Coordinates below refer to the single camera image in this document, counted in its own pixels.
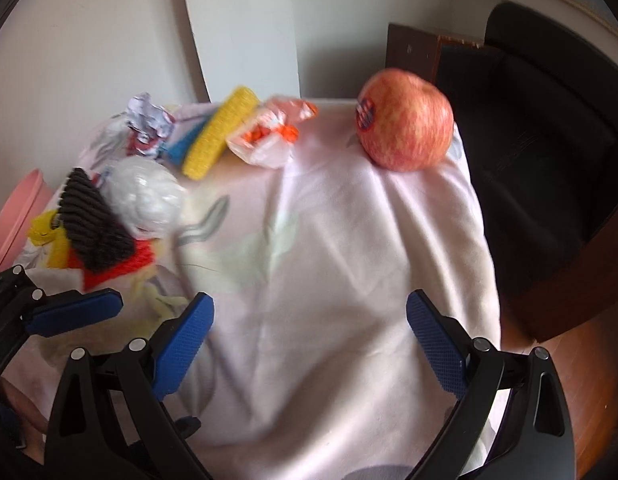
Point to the orange pomelo with sticker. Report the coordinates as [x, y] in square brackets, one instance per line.
[404, 120]

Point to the black foam net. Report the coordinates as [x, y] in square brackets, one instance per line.
[94, 230]

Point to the red foam net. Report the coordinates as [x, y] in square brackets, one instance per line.
[124, 265]

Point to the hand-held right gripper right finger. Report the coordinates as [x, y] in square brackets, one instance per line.
[439, 345]

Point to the pink floral cloth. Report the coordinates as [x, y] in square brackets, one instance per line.
[314, 260]

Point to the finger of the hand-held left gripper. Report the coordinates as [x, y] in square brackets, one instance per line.
[74, 312]
[189, 426]

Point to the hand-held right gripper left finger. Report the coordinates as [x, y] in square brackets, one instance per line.
[184, 345]

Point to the orange print clear packet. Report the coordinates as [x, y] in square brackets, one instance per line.
[269, 135]

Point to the person's left hand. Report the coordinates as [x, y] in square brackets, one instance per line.
[24, 410]

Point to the white plastic bag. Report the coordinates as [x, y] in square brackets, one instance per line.
[144, 195]

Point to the yellow foam net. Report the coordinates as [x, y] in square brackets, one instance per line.
[219, 130]

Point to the pink plastic basin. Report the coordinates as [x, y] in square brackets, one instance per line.
[14, 220]

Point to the black leather chair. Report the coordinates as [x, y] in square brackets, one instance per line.
[539, 160]

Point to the blue foam net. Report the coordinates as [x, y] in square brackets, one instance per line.
[181, 147]

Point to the yellow plastic wrapper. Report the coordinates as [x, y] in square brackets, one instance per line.
[49, 240]

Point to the small crumpled red wrapper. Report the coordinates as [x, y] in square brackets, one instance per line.
[149, 120]

